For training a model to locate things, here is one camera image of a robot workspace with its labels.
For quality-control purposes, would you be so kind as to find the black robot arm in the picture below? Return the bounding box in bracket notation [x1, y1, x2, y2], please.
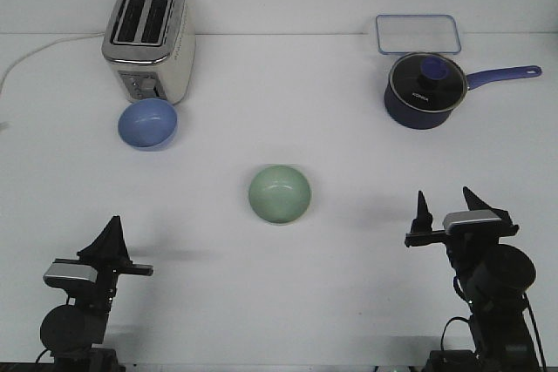
[39, 215, 153, 371]
[405, 188, 548, 371]

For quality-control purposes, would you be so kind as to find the silver two-slot toaster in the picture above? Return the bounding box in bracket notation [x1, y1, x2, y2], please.
[101, 0, 196, 104]

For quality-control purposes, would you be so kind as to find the white toaster power cable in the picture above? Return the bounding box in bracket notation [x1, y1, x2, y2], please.
[0, 32, 108, 94]

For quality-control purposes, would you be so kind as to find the glass pot lid blue knob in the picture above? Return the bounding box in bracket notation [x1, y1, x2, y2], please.
[389, 52, 466, 112]

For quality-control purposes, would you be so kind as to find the clear container blue-rimmed lid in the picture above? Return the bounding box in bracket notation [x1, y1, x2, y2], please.
[375, 14, 462, 55]

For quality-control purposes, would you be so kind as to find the blue saucepan with handle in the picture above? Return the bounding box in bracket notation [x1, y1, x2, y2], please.
[384, 65, 542, 130]

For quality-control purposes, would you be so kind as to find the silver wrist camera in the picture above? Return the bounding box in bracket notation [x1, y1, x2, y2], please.
[442, 209, 502, 235]
[43, 261, 98, 287]

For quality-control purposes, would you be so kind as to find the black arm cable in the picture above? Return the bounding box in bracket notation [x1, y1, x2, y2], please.
[439, 293, 548, 369]

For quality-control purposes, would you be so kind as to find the green bowl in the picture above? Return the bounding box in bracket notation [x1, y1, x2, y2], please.
[248, 165, 312, 225]

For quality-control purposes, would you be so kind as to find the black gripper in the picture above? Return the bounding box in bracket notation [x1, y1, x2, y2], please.
[54, 216, 153, 309]
[405, 186, 519, 277]

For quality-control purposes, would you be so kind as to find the blue bowl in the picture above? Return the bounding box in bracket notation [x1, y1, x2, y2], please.
[117, 98, 178, 151]

